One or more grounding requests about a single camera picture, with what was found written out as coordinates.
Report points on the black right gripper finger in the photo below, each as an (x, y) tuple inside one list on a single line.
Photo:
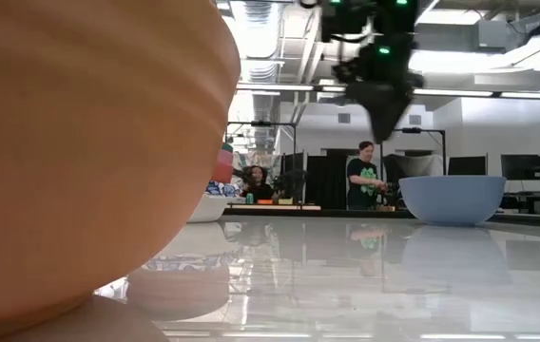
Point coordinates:
[(384, 111)]

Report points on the light blue bowl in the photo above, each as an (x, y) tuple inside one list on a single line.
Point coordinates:
[(453, 199)]

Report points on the teal bowl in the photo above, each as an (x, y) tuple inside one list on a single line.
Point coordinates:
[(228, 147)]

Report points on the pink bowl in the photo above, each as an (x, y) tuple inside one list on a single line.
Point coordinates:
[(226, 157)]

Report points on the blue patterned white plate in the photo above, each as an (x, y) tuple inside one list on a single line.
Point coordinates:
[(225, 185), (225, 192), (210, 209)]

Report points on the orange bowl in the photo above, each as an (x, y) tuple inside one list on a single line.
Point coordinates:
[(84, 142)]

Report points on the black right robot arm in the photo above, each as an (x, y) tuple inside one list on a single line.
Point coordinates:
[(370, 14)]

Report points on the grey cloth cover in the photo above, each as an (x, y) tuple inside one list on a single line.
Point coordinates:
[(415, 166)]

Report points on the long ceiling light strip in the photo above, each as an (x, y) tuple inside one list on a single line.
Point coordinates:
[(450, 92), (275, 87), (536, 95)]

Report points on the standing person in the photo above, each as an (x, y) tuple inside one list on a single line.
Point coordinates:
[(362, 178)]

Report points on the black partition panel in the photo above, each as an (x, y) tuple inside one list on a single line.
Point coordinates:
[(327, 183)]

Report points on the small black monitor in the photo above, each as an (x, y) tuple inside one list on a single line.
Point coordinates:
[(467, 166)]

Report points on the dark green plant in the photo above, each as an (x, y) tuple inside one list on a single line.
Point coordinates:
[(291, 184)]

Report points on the wooden workbench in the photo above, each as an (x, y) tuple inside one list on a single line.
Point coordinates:
[(275, 207)]

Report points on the seated person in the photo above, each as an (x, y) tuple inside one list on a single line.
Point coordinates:
[(258, 187)]

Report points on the large black monitor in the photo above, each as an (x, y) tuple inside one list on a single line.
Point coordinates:
[(523, 166)]

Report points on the green can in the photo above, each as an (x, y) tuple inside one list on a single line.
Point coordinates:
[(249, 198)]

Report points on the black overhead rig frame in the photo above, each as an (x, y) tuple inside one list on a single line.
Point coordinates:
[(295, 157)]

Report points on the black aluminium table frame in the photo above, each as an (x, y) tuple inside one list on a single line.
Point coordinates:
[(346, 214)]

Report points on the silver ventilation duct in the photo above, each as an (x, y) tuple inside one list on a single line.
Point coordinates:
[(258, 14)]

